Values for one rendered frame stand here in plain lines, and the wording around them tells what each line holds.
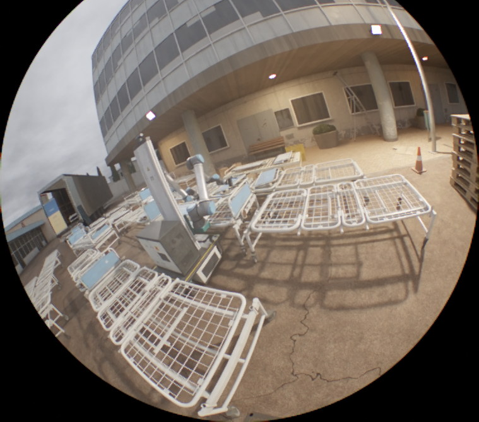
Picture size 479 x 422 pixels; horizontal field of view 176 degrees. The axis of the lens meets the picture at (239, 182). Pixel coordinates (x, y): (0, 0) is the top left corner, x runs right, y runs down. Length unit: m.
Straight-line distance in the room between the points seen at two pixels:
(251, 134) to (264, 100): 1.84
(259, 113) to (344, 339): 7.83
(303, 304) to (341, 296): 0.35
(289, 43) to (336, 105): 4.16
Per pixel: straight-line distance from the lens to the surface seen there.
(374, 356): 1.49
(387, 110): 6.43
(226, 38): 5.78
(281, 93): 7.73
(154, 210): 3.45
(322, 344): 1.43
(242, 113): 8.06
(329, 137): 6.40
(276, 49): 4.66
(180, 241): 1.70
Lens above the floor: 1.41
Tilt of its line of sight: 16 degrees down
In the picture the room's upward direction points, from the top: 20 degrees counter-clockwise
